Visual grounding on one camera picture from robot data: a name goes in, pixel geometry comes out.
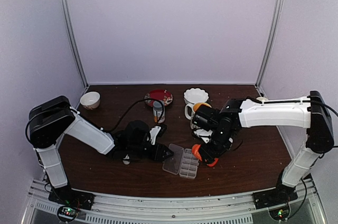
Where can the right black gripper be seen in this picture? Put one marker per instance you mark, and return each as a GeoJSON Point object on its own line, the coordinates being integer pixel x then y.
{"type": "Point", "coordinates": [210, 154]}

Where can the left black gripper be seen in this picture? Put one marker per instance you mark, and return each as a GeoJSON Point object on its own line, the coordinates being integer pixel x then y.
{"type": "Point", "coordinates": [161, 148]}

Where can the clear plastic pill organizer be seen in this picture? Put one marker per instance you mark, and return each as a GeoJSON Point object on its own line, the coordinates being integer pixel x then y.
{"type": "Point", "coordinates": [182, 163]}

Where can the orange pill bottle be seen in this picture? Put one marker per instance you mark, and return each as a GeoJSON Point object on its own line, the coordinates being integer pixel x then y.
{"type": "Point", "coordinates": [205, 154]}

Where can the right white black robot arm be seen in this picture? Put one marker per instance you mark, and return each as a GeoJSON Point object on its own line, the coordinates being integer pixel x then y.
{"type": "Point", "coordinates": [309, 113]}

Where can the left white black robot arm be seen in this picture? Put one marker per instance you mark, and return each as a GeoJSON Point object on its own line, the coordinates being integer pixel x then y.
{"type": "Point", "coordinates": [54, 118]}

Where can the small white bottle left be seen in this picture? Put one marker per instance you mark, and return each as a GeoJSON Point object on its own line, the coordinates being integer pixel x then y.
{"type": "Point", "coordinates": [126, 160]}

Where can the grey lid pill bottle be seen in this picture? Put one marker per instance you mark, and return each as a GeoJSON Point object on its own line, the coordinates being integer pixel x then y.
{"type": "Point", "coordinates": [159, 111]}

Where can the patterned mug yellow inside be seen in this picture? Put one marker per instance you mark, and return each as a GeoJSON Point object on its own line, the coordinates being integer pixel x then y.
{"type": "Point", "coordinates": [190, 110]}

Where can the red patterned plate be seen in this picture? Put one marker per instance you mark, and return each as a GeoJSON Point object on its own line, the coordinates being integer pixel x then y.
{"type": "Point", "coordinates": [159, 94]}

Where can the white scalloped bowl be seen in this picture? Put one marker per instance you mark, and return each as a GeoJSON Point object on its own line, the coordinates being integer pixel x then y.
{"type": "Point", "coordinates": [195, 95]}

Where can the cream ribbed mug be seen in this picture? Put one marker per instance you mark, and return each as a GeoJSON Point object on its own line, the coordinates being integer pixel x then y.
{"type": "Point", "coordinates": [262, 99]}

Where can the small white bowl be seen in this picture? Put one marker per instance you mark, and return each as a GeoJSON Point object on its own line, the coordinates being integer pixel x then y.
{"type": "Point", "coordinates": [90, 100]}

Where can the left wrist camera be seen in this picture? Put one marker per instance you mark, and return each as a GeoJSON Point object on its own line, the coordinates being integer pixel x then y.
{"type": "Point", "coordinates": [156, 132]}

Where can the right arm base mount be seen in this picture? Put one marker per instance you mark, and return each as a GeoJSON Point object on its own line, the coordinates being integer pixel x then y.
{"type": "Point", "coordinates": [273, 197]}

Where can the front aluminium rail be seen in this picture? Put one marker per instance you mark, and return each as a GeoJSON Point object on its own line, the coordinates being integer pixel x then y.
{"type": "Point", "coordinates": [232, 208]}

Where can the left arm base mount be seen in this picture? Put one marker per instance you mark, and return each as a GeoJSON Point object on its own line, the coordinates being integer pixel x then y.
{"type": "Point", "coordinates": [74, 199]}

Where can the right aluminium frame post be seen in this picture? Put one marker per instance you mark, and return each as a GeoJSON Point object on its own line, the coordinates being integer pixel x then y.
{"type": "Point", "coordinates": [278, 7]}

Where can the aluminium frame post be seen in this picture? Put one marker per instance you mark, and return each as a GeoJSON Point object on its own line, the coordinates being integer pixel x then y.
{"type": "Point", "coordinates": [278, 7]}
{"type": "Point", "coordinates": [73, 43]}

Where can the left aluminium frame post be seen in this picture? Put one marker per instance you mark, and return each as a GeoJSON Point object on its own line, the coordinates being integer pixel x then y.
{"type": "Point", "coordinates": [73, 43]}

